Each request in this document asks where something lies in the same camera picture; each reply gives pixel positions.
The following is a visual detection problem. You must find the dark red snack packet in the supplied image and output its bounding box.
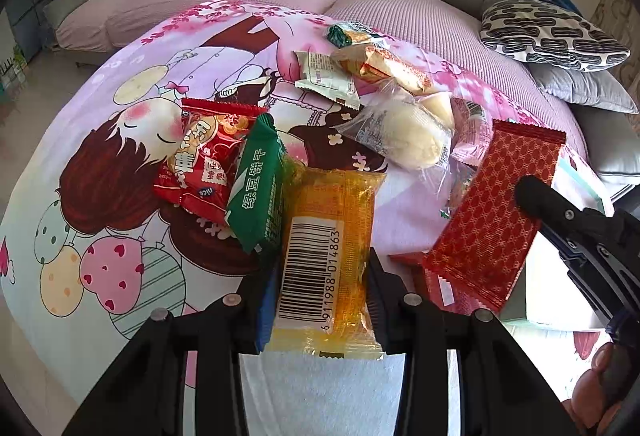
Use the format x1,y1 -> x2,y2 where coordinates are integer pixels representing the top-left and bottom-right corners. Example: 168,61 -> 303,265
388,252 -> 485,316

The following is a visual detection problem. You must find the red patterned wafer packet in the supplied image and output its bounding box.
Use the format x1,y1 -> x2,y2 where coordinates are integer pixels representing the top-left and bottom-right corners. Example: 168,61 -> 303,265
422,121 -> 566,313

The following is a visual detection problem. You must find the pink snack packet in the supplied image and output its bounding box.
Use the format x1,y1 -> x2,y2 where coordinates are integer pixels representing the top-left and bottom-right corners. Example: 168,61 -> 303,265
451,98 -> 492,167

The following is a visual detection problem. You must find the yellow orange snack packet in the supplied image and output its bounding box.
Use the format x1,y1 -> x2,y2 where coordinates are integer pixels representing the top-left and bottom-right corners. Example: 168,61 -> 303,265
267,157 -> 385,359

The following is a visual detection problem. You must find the green mung bean cake packet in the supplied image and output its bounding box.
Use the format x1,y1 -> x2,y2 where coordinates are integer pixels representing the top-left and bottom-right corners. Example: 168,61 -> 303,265
226,112 -> 284,253

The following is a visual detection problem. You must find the yellow jelly cup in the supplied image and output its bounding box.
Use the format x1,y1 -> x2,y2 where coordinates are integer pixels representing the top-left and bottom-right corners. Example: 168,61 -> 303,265
419,92 -> 454,131

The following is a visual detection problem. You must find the clear bag yellow bread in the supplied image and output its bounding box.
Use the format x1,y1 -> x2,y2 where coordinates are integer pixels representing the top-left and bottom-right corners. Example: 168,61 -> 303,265
336,81 -> 454,193

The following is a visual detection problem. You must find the red gold snack packet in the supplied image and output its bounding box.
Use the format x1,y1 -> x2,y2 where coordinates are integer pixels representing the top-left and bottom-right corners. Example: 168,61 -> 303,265
153,98 -> 266,224

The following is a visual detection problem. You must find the orange gold long snack packet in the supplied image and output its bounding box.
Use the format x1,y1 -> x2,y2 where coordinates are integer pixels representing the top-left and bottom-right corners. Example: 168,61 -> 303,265
330,43 -> 452,95

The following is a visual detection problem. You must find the cream white snack packet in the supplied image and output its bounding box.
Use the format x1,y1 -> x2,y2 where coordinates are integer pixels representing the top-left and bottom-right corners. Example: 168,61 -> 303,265
294,51 -> 360,110

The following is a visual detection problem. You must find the right hand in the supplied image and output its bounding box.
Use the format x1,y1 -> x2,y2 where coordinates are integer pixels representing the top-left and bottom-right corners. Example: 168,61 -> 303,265
563,342 -> 640,436

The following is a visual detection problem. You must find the white tray green rim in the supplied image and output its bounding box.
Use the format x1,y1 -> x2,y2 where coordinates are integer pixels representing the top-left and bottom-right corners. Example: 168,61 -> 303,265
500,146 -> 614,331

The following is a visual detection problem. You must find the grey pillow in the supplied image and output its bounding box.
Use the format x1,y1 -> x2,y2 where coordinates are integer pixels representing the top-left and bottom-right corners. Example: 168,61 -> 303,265
527,64 -> 639,115

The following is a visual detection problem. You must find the black white patterned pillow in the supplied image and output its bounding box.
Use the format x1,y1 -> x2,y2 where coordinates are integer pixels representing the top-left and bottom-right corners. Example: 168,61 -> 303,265
480,0 -> 630,72

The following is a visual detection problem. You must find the green white small snack packet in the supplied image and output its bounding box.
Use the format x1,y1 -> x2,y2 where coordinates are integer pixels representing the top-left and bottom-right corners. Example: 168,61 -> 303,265
326,22 -> 382,48

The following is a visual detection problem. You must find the pink checked sofa cover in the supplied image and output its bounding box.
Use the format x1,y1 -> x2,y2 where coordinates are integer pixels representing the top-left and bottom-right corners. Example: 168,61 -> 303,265
44,0 -> 588,157

